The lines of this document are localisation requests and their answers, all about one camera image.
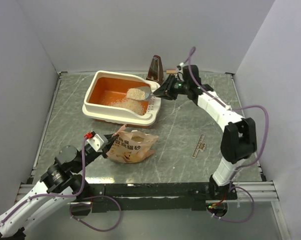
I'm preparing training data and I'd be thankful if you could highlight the brown wooden metronome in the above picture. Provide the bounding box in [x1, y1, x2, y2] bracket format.
[146, 55, 164, 85]

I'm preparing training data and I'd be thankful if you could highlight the white orange litter box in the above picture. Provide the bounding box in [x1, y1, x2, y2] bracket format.
[82, 70, 161, 128]

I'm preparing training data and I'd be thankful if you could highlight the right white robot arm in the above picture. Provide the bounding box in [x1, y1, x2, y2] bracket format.
[153, 64, 257, 199]

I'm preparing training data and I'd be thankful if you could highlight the small wooden block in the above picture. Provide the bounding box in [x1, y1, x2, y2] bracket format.
[166, 70, 177, 74]

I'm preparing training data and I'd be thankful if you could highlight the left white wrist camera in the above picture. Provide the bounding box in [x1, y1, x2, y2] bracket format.
[84, 132, 109, 152]

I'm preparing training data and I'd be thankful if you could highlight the silver metal scoop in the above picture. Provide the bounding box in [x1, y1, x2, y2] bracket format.
[126, 86, 155, 101]

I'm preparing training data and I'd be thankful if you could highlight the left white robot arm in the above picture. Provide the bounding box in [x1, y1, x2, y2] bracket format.
[0, 131, 119, 240]

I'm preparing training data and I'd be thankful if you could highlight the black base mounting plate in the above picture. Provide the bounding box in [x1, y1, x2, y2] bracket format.
[76, 182, 238, 213]

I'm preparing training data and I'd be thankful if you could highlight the peach cat litter bag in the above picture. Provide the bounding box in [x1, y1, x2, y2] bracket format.
[106, 124, 159, 164]

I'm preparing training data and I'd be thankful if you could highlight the clean litter pile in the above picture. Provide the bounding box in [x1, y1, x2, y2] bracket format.
[101, 91, 147, 116]

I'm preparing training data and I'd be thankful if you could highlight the wooden ruler with crown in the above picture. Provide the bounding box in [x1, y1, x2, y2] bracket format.
[191, 134, 206, 159]

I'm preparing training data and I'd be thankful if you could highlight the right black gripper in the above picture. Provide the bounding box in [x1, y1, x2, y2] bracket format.
[152, 74, 189, 101]

